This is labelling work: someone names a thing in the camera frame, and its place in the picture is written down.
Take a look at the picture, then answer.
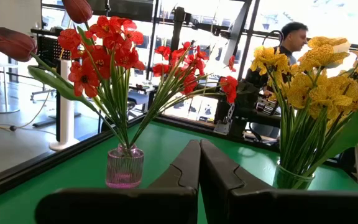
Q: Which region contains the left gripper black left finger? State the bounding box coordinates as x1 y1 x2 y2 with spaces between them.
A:
35 139 202 224

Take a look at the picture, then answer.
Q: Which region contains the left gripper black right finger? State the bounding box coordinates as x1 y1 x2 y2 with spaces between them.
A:
199 138 358 224

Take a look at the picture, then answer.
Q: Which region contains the dark red tulip green stem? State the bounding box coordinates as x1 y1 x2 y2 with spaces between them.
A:
61 0 127 147
0 26 127 147

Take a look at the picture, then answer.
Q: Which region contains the clear glass vase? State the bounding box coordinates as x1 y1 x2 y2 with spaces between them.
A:
272 159 316 191

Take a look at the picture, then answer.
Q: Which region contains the pink ribbed glass vase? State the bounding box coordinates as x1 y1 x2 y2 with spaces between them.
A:
105 143 145 190

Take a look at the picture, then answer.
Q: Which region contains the green table mat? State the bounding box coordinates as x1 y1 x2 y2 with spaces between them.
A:
0 119 358 224

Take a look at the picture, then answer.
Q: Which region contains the white column stand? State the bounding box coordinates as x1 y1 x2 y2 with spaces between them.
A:
48 58 81 152

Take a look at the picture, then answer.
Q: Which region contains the yellow artificial flower bunch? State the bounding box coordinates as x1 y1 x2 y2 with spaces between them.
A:
249 36 358 185

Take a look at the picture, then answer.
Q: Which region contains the white round side table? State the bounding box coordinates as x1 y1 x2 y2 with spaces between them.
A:
0 60 21 114

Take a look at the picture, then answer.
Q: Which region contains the person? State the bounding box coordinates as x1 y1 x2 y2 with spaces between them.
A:
244 21 310 139

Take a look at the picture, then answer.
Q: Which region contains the black perforated panel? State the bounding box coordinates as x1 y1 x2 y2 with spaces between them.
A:
30 27 71 68

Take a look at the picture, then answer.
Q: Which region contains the silver mounting bracket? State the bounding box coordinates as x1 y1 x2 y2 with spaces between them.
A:
213 103 236 136

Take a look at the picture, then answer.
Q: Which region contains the yellow floor cable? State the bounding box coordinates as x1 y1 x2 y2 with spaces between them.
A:
0 46 57 133

